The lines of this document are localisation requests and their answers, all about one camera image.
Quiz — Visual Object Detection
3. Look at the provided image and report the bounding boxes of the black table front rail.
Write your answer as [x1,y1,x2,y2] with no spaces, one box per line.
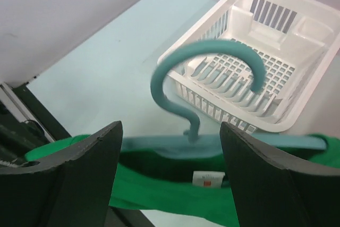
[1,83,153,226]

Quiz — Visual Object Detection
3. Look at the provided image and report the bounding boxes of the teal plastic hanger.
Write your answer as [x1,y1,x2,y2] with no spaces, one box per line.
[121,39,328,158]

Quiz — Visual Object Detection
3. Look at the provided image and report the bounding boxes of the white plastic dish basket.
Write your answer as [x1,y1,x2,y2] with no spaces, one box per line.
[150,0,339,135]

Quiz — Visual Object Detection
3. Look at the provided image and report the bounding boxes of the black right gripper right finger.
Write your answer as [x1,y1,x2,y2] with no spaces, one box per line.
[219,123,339,226]

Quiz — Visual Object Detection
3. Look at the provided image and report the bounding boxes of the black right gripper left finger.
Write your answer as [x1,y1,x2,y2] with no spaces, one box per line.
[1,121,123,226]

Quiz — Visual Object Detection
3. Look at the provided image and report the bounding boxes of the green t shirt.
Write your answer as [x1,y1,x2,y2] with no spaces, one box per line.
[24,132,340,227]

